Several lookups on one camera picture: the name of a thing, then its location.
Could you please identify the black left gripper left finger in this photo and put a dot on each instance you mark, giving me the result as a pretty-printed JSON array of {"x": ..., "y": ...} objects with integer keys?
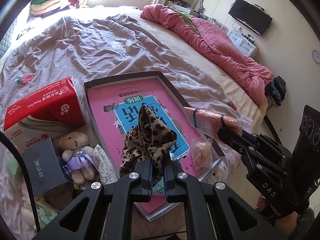
[{"x": 103, "y": 211}]

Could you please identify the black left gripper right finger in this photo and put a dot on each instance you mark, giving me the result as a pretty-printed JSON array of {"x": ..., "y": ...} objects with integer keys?
[{"x": 213, "y": 211}]

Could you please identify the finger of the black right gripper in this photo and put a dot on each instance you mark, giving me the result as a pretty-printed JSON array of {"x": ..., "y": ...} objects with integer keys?
[{"x": 231, "y": 138}]

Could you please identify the pink item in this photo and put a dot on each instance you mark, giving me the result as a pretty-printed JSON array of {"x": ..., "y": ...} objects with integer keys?
[{"x": 209, "y": 122}]

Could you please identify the white floral scrunchie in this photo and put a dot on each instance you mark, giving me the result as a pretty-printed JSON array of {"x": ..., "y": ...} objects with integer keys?
[{"x": 104, "y": 166}]

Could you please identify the green tissue pack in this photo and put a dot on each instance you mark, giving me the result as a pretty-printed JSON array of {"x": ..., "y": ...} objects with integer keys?
[{"x": 45, "y": 212}]

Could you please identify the plush bear purple dress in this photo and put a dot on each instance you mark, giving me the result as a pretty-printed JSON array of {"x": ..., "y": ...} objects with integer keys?
[{"x": 78, "y": 157}]

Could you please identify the leopard print scrunchie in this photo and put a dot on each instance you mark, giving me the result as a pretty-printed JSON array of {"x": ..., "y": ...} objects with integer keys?
[{"x": 151, "y": 137}]

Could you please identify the plush bear pink dress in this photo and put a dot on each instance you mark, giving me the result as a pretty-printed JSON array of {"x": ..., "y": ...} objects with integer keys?
[{"x": 201, "y": 154}]

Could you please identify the person right hand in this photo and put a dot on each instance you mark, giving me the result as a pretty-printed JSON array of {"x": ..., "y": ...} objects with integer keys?
[{"x": 293, "y": 226}]

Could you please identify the dark clothes on chair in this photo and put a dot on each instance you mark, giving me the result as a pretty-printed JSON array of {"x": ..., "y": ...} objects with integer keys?
[{"x": 276, "y": 90}]

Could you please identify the dark grey small box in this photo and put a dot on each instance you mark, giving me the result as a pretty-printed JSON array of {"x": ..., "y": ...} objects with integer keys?
[{"x": 43, "y": 167}]

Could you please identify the white drawer cabinet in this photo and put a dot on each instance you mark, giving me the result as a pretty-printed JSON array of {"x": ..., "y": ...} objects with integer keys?
[{"x": 244, "y": 43}]

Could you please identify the pink quilted comforter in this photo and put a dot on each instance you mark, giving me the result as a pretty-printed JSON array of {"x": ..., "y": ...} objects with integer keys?
[{"x": 214, "y": 44}]

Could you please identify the pink blue book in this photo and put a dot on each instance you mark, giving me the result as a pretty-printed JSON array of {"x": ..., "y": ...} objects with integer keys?
[{"x": 140, "y": 129}]

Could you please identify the red white tissue box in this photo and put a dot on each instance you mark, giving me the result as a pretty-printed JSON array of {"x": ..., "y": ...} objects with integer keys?
[{"x": 49, "y": 112}]

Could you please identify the black flat television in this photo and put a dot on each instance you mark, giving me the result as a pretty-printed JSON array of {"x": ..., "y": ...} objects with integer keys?
[{"x": 251, "y": 16}]

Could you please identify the shallow grey cardboard box tray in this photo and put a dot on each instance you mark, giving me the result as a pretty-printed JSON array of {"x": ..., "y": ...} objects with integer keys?
[{"x": 152, "y": 134}]

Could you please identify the white vanity mirror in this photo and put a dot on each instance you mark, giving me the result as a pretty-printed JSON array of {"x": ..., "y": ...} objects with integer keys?
[{"x": 196, "y": 5}]

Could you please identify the mauve strawberry bedsheet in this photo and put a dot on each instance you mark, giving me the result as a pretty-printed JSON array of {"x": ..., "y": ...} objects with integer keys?
[{"x": 90, "y": 49}]

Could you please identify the stack of folded blankets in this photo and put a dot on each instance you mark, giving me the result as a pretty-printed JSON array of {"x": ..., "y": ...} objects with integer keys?
[{"x": 45, "y": 8}]

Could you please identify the white wall clock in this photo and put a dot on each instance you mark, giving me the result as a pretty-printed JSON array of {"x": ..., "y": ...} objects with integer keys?
[{"x": 316, "y": 56}]

